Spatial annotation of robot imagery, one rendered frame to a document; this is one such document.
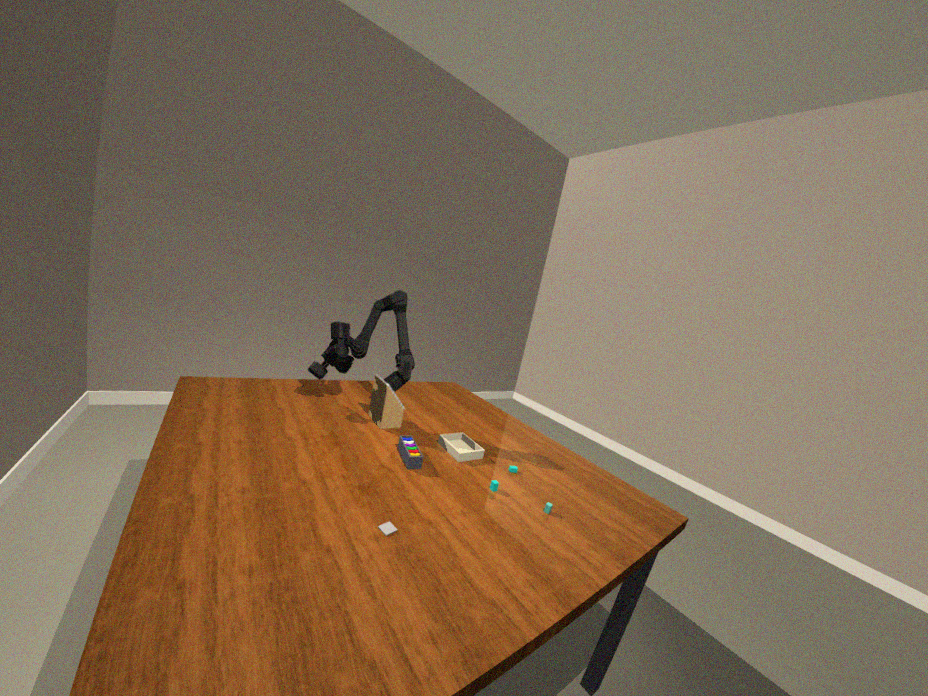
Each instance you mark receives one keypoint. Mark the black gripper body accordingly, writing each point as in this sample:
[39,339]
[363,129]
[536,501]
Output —
[317,369]

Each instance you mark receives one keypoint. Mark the white shallow tray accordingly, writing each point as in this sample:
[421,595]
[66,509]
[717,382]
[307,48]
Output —
[461,447]

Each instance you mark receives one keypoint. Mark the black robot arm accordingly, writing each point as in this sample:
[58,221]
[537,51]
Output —
[397,302]

